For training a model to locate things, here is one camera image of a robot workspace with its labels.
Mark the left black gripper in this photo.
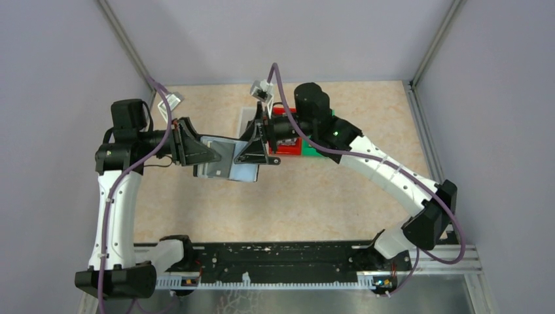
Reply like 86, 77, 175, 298
139, 116, 223, 166

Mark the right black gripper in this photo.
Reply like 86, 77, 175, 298
234, 102, 315, 166

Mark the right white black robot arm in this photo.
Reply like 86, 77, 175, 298
236, 80, 457, 270

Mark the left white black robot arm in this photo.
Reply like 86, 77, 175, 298
74, 99, 222, 300

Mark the red plastic bin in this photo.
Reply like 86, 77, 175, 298
268, 107, 302, 156

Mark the white plastic bin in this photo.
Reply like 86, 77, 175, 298
238, 107, 257, 142

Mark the green plastic bin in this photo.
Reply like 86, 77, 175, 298
298, 114, 323, 158

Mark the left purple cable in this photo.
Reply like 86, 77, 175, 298
96, 77, 179, 314

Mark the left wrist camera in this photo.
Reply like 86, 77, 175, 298
157, 92, 185, 123

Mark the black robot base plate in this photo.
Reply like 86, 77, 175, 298
130, 241, 413, 286

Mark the aluminium frame rail right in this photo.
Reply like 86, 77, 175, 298
403, 80, 464, 243

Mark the aluminium frame rail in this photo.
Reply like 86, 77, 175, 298
403, 80, 464, 243
95, 0, 155, 93

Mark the aluminium frame rail left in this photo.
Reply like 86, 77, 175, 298
95, 0, 155, 93

